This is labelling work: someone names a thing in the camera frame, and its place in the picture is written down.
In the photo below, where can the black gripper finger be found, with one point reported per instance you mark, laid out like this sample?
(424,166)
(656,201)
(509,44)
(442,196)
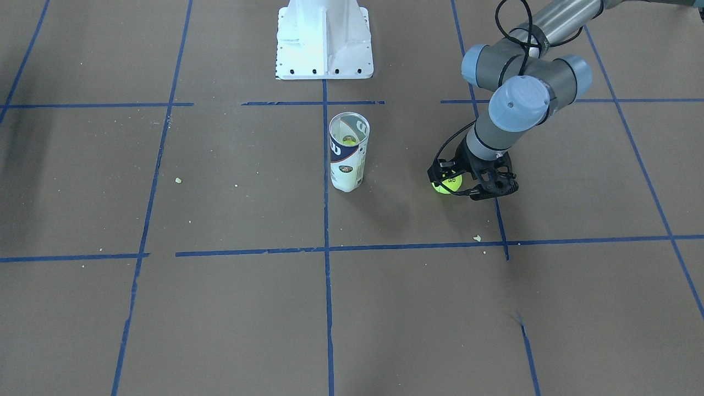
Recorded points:
(438,172)
(493,184)

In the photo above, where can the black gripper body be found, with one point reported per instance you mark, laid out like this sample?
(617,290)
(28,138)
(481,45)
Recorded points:
(461,158)

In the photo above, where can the yellow Roland Garros tennis ball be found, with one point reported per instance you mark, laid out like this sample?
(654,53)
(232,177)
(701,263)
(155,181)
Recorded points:
(449,185)

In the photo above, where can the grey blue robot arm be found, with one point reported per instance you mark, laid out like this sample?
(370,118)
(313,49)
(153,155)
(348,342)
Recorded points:
(526,91)

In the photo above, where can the yellow tennis ball in can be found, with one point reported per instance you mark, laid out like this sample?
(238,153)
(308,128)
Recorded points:
(349,140)

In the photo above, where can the clear plastic tennis ball can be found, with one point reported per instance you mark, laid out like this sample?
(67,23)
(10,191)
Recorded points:
(347,162)

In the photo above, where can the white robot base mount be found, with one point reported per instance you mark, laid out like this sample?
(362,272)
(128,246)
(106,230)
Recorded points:
(323,40)

